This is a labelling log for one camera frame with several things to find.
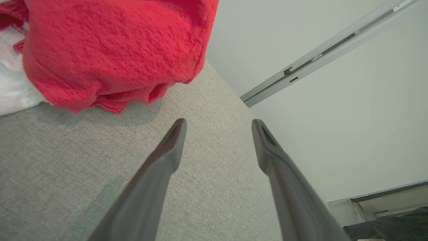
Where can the red shorts with white stripes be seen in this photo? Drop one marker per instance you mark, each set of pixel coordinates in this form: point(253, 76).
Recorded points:
point(117, 50)

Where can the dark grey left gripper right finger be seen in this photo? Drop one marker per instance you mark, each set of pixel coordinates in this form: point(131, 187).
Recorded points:
point(301, 211)

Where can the grey metal partition post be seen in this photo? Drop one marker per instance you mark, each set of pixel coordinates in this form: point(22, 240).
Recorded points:
point(301, 72)

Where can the red white Bulls jersey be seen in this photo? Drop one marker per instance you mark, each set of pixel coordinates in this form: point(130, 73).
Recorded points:
point(13, 90)

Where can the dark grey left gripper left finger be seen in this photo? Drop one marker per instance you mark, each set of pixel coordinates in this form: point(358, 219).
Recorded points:
point(143, 207)

